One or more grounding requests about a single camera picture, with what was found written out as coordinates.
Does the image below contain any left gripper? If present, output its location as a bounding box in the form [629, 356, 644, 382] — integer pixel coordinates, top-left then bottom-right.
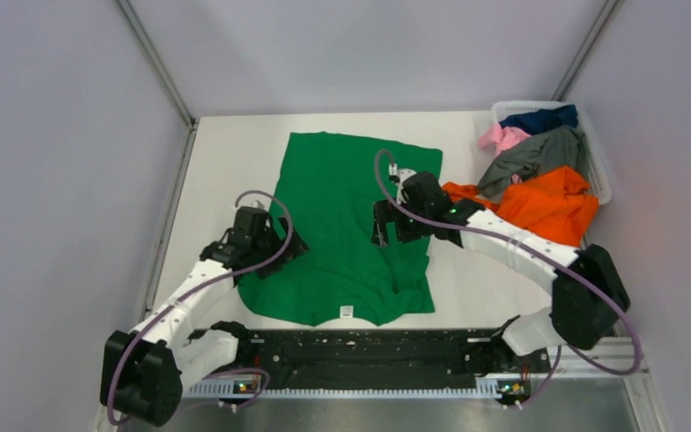
[251, 213, 310, 278]

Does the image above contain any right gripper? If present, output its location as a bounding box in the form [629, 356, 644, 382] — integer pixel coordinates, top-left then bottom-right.
[372, 196, 433, 248]

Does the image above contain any green t shirt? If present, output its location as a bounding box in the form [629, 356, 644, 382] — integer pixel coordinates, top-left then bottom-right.
[238, 132, 443, 326]

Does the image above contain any orange t shirt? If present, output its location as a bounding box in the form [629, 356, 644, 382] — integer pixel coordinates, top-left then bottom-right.
[442, 166, 600, 247]

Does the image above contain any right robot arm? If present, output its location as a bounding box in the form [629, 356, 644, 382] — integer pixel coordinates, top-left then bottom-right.
[373, 168, 631, 371]

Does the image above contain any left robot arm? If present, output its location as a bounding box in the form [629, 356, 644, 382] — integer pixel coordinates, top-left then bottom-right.
[99, 205, 309, 426]

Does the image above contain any pink t shirt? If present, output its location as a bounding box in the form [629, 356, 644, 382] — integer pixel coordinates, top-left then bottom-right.
[478, 122, 531, 157]

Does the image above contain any navy blue t shirt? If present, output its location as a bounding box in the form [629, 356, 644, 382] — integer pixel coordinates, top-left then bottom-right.
[498, 104, 579, 135]

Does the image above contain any grey t shirt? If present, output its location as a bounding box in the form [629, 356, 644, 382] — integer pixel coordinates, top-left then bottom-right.
[477, 126, 589, 198]

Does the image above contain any white plastic laundry basket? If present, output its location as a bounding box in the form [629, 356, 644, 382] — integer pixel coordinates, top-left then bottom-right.
[491, 100, 613, 205]

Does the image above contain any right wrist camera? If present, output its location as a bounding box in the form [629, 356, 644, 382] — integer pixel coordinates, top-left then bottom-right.
[388, 163, 417, 204]

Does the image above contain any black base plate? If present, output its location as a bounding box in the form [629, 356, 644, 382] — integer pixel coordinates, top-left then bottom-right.
[224, 329, 550, 391]

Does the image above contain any white cable duct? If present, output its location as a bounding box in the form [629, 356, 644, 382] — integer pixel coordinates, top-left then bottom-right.
[183, 379, 503, 401]

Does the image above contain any aluminium frame rail left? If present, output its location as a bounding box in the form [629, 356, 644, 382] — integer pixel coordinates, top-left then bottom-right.
[112, 0, 198, 130]

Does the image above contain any aluminium frame rail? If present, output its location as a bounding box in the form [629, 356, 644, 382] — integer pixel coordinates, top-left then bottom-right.
[551, 0, 625, 102]
[112, 0, 198, 130]

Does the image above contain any aluminium frame rail right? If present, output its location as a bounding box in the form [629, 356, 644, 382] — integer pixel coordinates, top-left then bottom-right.
[551, 0, 625, 102]

